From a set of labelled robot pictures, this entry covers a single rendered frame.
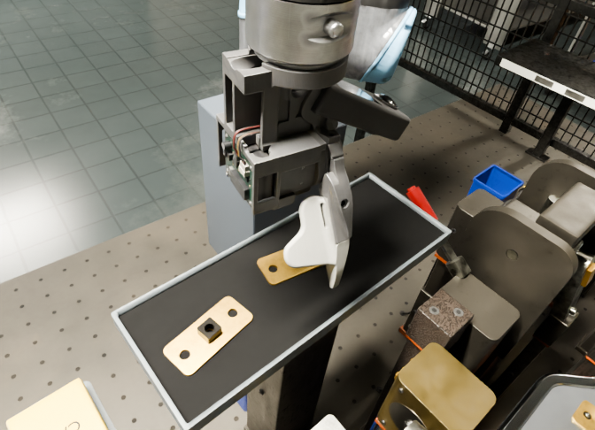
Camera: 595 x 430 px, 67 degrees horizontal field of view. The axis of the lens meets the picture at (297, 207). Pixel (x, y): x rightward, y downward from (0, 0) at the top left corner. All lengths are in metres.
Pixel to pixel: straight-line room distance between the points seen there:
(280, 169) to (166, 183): 2.06
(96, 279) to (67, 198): 1.33
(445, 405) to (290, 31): 0.41
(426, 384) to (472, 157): 1.11
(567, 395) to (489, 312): 0.15
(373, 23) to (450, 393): 0.48
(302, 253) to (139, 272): 0.76
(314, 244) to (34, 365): 0.75
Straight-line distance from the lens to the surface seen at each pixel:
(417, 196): 0.63
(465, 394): 0.56
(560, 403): 0.71
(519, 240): 0.61
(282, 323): 0.46
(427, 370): 0.56
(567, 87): 1.39
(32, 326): 1.09
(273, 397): 0.66
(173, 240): 1.15
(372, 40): 0.69
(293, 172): 0.35
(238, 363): 0.44
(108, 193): 2.39
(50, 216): 2.35
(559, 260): 0.60
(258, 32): 0.30
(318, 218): 0.38
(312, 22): 0.29
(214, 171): 0.91
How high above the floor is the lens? 1.55
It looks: 44 degrees down
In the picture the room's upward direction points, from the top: 7 degrees clockwise
